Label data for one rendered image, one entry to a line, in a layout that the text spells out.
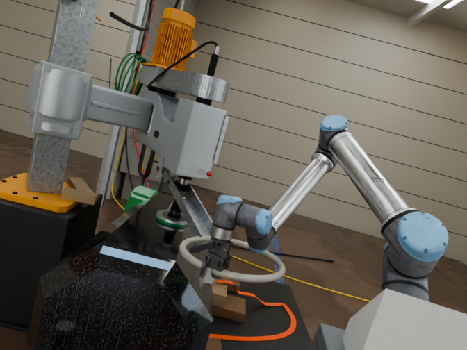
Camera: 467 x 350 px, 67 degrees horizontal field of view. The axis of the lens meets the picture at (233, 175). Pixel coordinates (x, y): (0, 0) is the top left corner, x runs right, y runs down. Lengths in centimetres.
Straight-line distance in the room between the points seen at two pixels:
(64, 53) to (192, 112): 86
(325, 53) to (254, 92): 146
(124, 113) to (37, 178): 66
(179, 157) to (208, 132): 21
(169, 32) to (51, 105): 91
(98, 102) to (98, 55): 524
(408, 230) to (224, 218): 63
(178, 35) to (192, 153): 93
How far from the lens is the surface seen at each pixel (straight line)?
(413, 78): 742
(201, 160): 203
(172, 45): 261
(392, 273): 142
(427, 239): 127
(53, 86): 231
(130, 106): 251
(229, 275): 143
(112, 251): 172
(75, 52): 238
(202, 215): 200
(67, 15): 239
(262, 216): 130
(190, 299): 174
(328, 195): 713
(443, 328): 134
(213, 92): 196
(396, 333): 131
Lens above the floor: 157
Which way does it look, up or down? 10 degrees down
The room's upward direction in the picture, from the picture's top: 16 degrees clockwise
